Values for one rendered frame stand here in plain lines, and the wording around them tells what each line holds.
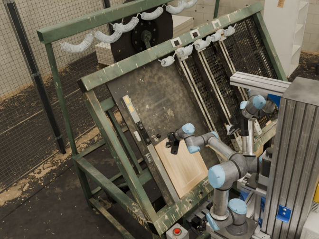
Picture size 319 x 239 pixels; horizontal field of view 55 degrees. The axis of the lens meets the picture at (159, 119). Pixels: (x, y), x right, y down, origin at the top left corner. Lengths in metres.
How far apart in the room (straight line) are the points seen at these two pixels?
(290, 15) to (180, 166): 3.97
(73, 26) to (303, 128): 1.81
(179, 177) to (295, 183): 1.01
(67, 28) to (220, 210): 1.74
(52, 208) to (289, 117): 3.11
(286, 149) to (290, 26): 4.31
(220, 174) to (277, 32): 4.61
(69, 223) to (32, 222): 0.45
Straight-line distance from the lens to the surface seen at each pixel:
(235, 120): 2.04
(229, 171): 1.69
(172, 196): 2.51
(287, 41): 6.04
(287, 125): 1.70
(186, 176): 2.61
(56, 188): 4.28
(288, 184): 1.95
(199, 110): 2.71
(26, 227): 4.03
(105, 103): 2.34
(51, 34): 2.51
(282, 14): 5.93
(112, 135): 2.24
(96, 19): 2.68
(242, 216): 2.08
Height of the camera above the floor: 2.85
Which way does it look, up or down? 34 degrees down
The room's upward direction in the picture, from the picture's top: 7 degrees counter-clockwise
